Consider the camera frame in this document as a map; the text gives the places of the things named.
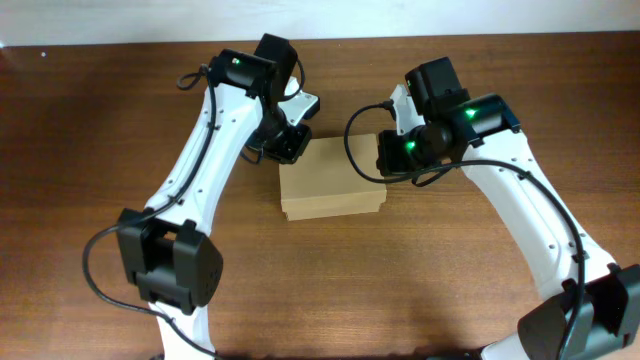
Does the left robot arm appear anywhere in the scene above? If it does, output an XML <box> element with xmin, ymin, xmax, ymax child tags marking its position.
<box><xmin>116</xmin><ymin>34</ymin><xmax>320</xmax><ymax>359</ymax></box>

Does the black cable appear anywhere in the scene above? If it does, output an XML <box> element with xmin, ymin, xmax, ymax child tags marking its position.
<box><xmin>81</xmin><ymin>59</ymin><xmax>306</xmax><ymax>360</ymax></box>
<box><xmin>343</xmin><ymin>99</ymin><xmax>587</xmax><ymax>360</ymax></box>

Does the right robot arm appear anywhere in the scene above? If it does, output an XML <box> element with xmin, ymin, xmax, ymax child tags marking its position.
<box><xmin>377</xmin><ymin>57</ymin><xmax>639</xmax><ymax>359</ymax></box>

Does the right black cable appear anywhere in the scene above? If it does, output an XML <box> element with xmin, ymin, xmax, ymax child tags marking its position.
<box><xmin>343</xmin><ymin>99</ymin><xmax>587</xmax><ymax>360</ymax></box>

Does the brown cardboard box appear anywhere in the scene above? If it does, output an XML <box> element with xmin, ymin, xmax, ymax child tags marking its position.
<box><xmin>279</xmin><ymin>137</ymin><xmax>387</xmax><ymax>221</ymax></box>

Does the left black cable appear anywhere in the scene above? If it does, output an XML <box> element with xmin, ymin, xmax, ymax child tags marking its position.
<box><xmin>81</xmin><ymin>59</ymin><xmax>306</xmax><ymax>360</ymax></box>

